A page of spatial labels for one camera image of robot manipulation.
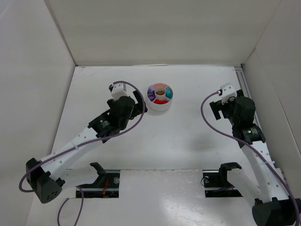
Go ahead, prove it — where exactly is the purple rounded lego piece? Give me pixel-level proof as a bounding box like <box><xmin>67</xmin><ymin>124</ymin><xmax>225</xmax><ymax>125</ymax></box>
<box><xmin>148</xmin><ymin>93</ymin><xmax>156</xmax><ymax>102</ymax></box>

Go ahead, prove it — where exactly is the red lego brick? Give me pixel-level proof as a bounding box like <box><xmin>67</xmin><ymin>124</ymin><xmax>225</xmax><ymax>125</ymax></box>
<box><xmin>153</xmin><ymin>98</ymin><xmax>168</xmax><ymax>105</ymax></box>

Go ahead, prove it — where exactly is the orange round lego piece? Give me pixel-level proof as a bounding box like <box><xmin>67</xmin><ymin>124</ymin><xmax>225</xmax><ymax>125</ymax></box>
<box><xmin>153</xmin><ymin>83</ymin><xmax>167</xmax><ymax>88</ymax></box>

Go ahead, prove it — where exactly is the teal lego brick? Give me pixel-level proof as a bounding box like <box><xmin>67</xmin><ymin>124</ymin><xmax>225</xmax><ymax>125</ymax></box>
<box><xmin>166</xmin><ymin>88</ymin><xmax>173</xmax><ymax>99</ymax></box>

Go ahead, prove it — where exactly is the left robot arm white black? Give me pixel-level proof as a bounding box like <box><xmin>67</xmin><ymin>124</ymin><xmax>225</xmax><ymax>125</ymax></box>
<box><xmin>22</xmin><ymin>90</ymin><xmax>147</xmax><ymax>203</ymax></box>

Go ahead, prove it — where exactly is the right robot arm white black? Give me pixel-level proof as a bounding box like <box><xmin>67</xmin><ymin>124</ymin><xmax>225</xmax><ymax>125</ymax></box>
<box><xmin>209</xmin><ymin>84</ymin><xmax>301</xmax><ymax>226</ymax></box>

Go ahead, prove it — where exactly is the white round divided container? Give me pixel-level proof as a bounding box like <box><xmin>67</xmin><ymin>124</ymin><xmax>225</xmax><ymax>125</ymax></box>
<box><xmin>146</xmin><ymin>85</ymin><xmax>173</xmax><ymax>112</ymax></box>

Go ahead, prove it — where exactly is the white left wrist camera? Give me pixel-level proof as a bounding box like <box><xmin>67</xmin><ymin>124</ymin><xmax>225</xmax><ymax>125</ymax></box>
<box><xmin>109</xmin><ymin>82</ymin><xmax>127</xmax><ymax>101</ymax></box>

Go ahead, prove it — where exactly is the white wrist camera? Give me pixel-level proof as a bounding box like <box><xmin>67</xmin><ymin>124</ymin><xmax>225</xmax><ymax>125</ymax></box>
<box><xmin>219</xmin><ymin>83</ymin><xmax>237</xmax><ymax>105</ymax></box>
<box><xmin>109</xmin><ymin>82</ymin><xmax>127</xmax><ymax>101</ymax></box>

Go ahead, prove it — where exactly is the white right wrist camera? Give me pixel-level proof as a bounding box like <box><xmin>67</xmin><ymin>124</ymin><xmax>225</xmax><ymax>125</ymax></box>
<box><xmin>219</xmin><ymin>83</ymin><xmax>237</xmax><ymax>105</ymax></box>

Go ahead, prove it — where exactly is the aluminium rail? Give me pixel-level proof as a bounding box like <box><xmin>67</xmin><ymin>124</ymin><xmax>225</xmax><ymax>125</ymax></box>
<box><xmin>234</xmin><ymin>65</ymin><xmax>275</xmax><ymax>165</ymax></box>

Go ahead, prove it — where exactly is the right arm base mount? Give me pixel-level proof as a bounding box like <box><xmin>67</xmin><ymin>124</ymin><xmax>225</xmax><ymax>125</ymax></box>
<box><xmin>200</xmin><ymin>162</ymin><xmax>242</xmax><ymax>198</ymax></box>

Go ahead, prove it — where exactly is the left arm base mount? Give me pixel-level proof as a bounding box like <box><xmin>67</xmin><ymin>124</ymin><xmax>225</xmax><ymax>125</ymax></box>
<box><xmin>79</xmin><ymin>162</ymin><xmax>120</xmax><ymax>199</ymax></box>

